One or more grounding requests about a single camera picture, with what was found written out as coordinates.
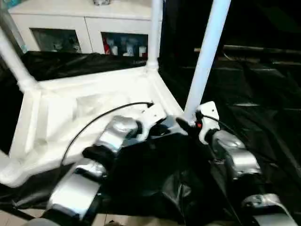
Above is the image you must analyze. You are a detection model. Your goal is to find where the white plastic table leg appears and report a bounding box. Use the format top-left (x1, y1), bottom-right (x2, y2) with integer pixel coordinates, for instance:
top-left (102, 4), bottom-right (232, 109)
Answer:
top-left (0, 150), bottom-right (17, 186)
top-left (0, 28), bottom-right (40, 94)
top-left (183, 0), bottom-right (232, 120)
top-left (145, 0), bottom-right (164, 71)

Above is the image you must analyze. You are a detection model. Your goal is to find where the white plastic table top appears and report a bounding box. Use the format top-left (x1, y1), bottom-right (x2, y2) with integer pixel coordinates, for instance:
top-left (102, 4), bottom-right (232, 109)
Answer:
top-left (0, 65), bottom-right (189, 188)

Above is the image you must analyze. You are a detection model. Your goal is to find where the black plastic sheet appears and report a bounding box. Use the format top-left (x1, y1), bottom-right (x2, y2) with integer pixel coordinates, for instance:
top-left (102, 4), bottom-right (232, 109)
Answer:
top-left (0, 49), bottom-right (301, 224)

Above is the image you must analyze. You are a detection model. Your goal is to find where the black backdrop cloth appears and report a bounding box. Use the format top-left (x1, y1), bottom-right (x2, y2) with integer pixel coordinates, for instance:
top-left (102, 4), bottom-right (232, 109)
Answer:
top-left (161, 0), bottom-right (301, 54)

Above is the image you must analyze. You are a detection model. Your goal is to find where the white glass-door cabinet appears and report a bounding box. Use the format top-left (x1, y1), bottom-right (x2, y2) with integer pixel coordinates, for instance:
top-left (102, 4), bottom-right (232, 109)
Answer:
top-left (8, 0), bottom-right (163, 57)

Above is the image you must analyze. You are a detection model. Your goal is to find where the grey curtain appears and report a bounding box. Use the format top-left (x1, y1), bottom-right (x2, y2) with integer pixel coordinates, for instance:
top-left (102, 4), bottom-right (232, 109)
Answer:
top-left (0, 0), bottom-right (26, 55)

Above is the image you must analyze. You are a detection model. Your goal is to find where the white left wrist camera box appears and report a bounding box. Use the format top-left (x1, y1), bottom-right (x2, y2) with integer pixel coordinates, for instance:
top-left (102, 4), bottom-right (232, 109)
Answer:
top-left (140, 103), bottom-right (167, 142)

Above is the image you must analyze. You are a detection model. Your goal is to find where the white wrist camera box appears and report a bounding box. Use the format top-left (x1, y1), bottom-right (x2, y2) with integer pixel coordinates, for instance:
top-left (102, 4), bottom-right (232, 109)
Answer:
top-left (140, 103), bottom-right (167, 142)
top-left (195, 101), bottom-right (221, 144)

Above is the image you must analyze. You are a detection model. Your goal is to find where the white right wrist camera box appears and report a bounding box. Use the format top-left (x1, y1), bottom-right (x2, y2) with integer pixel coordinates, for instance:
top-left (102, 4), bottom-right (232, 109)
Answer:
top-left (195, 101), bottom-right (221, 144)

